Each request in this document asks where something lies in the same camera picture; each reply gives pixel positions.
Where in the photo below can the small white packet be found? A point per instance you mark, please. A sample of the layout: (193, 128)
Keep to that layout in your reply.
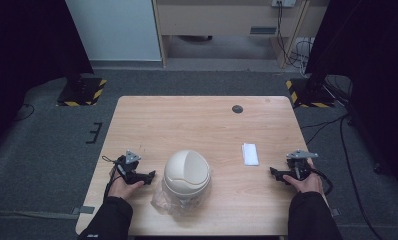
(250, 154)

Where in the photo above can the clear plastic bin liner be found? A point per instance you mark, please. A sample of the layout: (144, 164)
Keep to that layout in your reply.
(165, 200)

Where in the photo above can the white cabinet panel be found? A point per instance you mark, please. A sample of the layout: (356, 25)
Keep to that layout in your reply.
(113, 30)

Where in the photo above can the grey floor tape strip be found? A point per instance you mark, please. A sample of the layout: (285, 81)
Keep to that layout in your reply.
(83, 210)

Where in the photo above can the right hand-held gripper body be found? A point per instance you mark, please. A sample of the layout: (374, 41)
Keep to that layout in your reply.
(299, 164)

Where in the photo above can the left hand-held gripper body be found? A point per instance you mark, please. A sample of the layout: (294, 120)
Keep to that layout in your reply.
(128, 166)

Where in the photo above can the person's right hand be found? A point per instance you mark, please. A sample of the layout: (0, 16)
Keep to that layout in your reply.
(304, 184)

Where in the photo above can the black curtain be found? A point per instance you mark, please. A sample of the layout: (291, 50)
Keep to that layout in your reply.
(27, 66)
(370, 83)

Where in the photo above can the person's left hand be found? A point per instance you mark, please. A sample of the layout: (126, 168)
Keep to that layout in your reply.
(124, 189)

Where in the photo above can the black stand base hazard tape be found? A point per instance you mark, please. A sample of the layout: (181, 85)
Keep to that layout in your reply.
(82, 91)
(308, 93)

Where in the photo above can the white round desktop trash bin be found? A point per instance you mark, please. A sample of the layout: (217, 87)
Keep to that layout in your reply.
(187, 174)

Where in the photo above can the beige wooden desk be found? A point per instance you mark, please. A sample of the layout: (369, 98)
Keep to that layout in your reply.
(227, 23)

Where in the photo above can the dark round table grommet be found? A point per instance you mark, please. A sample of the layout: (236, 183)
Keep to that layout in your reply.
(237, 109)

